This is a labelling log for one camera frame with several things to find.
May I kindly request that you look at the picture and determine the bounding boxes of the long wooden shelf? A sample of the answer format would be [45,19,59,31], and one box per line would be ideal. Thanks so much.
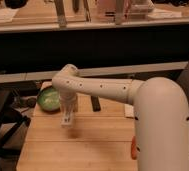
[0,18,189,34]

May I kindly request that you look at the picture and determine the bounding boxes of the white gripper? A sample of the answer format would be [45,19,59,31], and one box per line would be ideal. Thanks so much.
[61,101,75,127]

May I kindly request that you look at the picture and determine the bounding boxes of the white paper note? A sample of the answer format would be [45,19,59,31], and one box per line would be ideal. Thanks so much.
[124,104,134,118]

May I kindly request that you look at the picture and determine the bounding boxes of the green ceramic bowl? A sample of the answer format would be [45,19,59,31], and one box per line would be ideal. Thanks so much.
[37,86,60,112]

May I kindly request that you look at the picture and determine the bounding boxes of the orange object at table edge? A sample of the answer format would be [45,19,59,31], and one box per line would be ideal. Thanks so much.
[131,136,137,160]

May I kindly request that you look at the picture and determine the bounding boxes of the dark rectangular block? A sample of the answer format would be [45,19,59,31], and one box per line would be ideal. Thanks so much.
[91,96,101,112]

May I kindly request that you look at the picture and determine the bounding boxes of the white paper sheet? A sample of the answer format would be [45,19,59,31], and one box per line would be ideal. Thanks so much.
[0,8,18,23]

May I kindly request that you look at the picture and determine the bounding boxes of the black chair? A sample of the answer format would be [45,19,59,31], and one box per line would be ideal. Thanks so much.
[0,75,32,171]

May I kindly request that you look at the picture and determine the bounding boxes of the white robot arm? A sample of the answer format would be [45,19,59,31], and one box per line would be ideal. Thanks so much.
[52,64,189,171]

